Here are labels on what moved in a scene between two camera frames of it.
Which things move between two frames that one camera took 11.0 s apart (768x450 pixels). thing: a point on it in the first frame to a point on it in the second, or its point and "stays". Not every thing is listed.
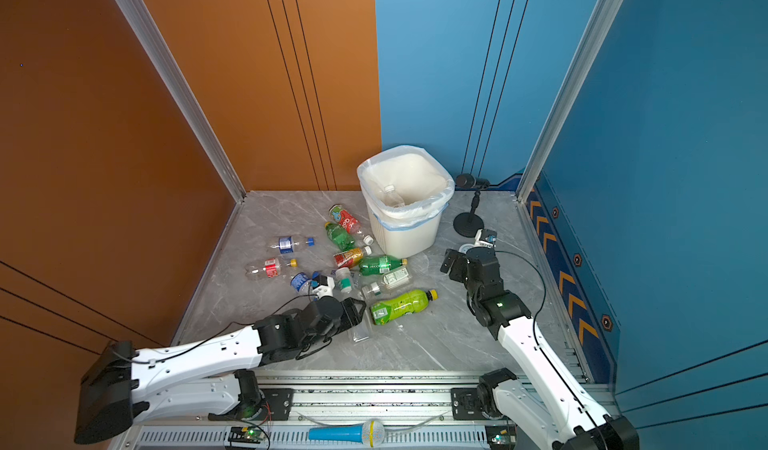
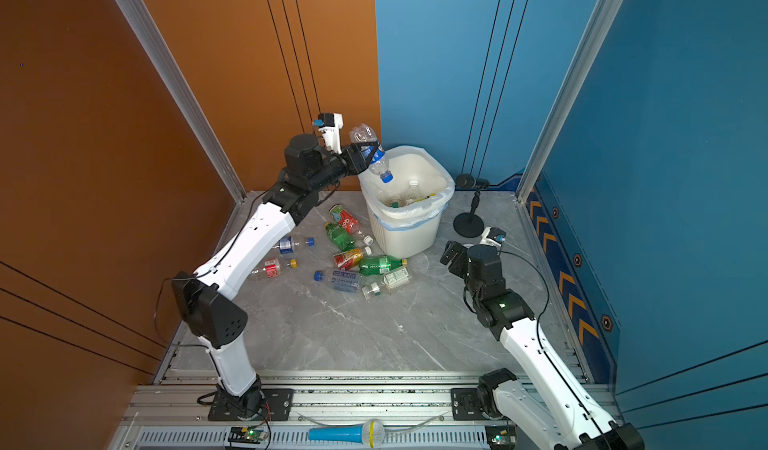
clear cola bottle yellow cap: (269, 268) stays
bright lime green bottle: (401, 306) to (406, 202)
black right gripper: (462, 260) stays
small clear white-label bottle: (393, 279) stays
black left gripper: (351, 314) to (354, 164)
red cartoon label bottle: (351, 223) stays
